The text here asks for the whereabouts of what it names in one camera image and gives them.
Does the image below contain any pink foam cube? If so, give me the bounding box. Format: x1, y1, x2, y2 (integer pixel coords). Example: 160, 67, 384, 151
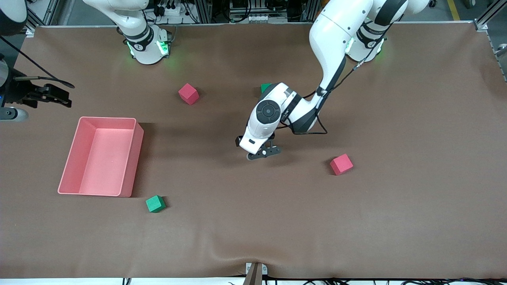
330, 154, 354, 176
178, 83, 200, 106

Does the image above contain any aluminium frame profile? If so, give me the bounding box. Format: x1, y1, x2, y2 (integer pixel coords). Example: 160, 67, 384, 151
24, 0, 60, 32
473, 0, 507, 34

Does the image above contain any white power strip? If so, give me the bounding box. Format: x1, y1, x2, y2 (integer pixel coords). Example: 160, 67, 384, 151
152, 0, 187, 16

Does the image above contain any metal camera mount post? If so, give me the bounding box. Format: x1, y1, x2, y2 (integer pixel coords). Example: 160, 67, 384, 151
245, 262, 268, 285

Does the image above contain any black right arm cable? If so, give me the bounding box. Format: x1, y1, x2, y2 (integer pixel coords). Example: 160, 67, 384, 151
0, 36, 76, 88

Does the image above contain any brown table mat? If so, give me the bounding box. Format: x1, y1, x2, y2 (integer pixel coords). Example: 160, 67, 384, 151
0, 22, 507, 279

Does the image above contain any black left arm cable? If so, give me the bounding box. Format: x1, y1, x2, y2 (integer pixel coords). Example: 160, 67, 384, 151
276, 47, 377, 136

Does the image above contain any pink plastic tray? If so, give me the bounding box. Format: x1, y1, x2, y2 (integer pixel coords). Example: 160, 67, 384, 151
57, 116, 145, 198

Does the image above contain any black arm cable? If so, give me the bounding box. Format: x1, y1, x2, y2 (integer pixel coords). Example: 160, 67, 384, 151
276, 47, 377, 136
0, 36, 76, 88

